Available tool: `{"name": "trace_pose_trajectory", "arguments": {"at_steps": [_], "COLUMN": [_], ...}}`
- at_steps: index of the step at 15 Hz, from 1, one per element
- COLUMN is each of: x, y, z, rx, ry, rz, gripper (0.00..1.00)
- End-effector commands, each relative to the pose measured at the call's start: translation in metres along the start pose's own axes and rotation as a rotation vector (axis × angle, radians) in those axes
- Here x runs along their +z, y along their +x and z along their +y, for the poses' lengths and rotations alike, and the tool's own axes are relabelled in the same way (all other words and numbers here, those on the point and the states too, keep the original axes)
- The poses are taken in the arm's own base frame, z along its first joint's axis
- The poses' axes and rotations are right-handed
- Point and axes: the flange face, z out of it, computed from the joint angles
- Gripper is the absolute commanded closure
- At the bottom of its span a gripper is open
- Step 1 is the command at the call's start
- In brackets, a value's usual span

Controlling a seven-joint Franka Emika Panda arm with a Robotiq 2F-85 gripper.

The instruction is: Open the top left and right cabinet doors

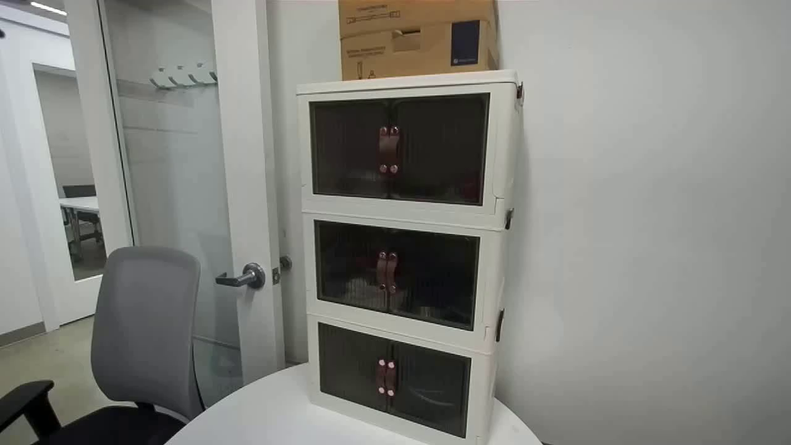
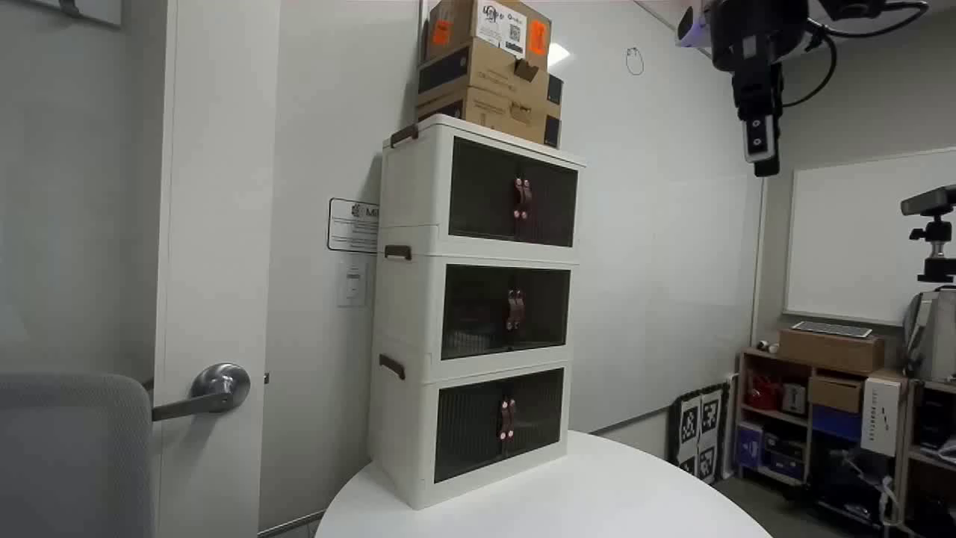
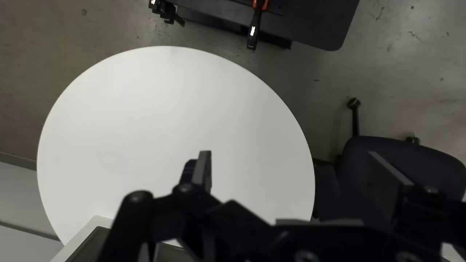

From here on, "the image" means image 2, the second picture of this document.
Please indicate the white stacked storage cabinet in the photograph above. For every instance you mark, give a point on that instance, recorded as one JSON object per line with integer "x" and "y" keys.
{"x": 472, "y": 340}

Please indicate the small cardboard box orange stickers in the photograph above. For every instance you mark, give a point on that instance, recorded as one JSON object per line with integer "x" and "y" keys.
{"x": 508, "y": 24}

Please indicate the grey office chair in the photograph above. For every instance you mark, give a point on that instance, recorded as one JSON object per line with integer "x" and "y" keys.
{"x": 74, "y": 456}

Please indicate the white door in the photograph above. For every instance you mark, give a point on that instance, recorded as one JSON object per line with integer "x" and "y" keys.
{"x": 215, "y": 186}

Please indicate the wooden storage shelf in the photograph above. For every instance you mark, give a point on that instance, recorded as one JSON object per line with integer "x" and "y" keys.
{"x": 797, "y": 429}

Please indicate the silver lever door handle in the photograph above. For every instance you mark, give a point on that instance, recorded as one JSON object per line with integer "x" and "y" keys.
{"x": 215, "y": 390}

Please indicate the smoked cabinet door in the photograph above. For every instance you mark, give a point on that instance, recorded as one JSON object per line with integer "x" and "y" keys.
{"x": 552, "y": 205}
{"x": 481, "y": 192}

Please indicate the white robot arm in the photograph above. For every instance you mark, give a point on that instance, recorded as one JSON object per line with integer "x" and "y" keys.
{"x": 747, "y": 41}

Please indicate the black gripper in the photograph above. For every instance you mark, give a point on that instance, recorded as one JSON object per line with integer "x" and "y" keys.
{"x": 759, "y": 109}

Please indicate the white wall whiteboard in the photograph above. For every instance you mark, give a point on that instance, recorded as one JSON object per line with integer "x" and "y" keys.
{"x": 850, "y": 253}

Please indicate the cardboard box on shelf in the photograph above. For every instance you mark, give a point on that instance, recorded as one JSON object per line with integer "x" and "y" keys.
{"x": 830, "y": 350}

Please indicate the black white calibration board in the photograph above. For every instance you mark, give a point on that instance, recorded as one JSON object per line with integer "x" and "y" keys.
{"x": 693, "y": 437}

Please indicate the white box on shelf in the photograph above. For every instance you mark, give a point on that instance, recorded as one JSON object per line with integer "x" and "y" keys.
{"x": 881, "y": 411}

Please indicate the large brown cardboard box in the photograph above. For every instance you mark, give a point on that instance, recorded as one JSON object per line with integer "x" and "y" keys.
{"x": 490, "y": 87}

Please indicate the black camera on tripod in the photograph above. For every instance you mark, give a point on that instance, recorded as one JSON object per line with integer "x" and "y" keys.
{"x": 936, "y": 235}

